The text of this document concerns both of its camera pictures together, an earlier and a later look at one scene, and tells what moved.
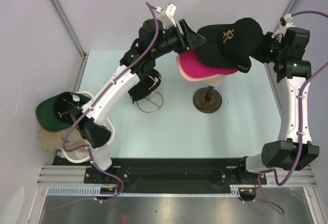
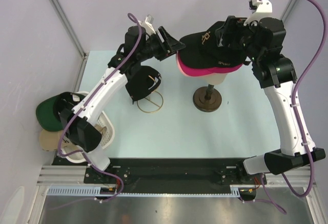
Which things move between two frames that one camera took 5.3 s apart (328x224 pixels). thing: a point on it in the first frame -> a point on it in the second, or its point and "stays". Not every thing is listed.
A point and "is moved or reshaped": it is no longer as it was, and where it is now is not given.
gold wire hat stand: x=151 y=103 stays
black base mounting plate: x=156 y=176 stays
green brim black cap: x=54 y=112 stays
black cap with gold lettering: x=148 y=84 stays
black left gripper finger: x=186 y=30 -> x=165 y=36
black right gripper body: x=270 y=50 -> x=243 y=39
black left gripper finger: x=196 y=41 -> x=173 y=45
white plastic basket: x=83 y=155 stays
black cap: x=231 y=45 is moved or reshaped
